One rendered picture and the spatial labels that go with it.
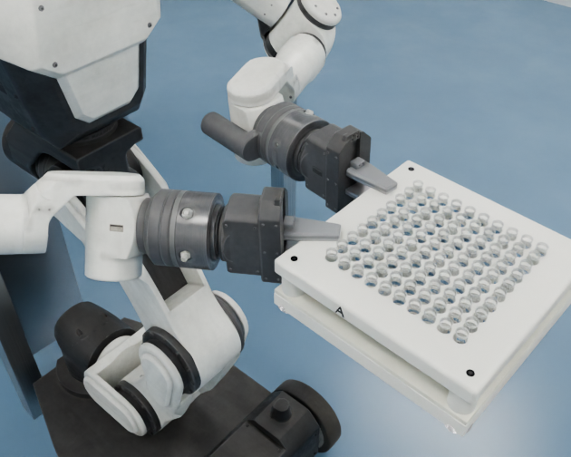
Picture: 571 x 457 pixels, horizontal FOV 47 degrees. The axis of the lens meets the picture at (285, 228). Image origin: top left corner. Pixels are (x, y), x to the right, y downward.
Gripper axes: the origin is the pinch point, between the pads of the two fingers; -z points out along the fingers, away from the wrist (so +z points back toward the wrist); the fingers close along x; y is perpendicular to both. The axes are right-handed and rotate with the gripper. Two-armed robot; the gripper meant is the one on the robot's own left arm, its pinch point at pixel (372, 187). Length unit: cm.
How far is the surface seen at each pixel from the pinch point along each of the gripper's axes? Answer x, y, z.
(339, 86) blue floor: 104, -155, 159
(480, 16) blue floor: 104, -272, 163
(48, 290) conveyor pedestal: 84, 15, 104
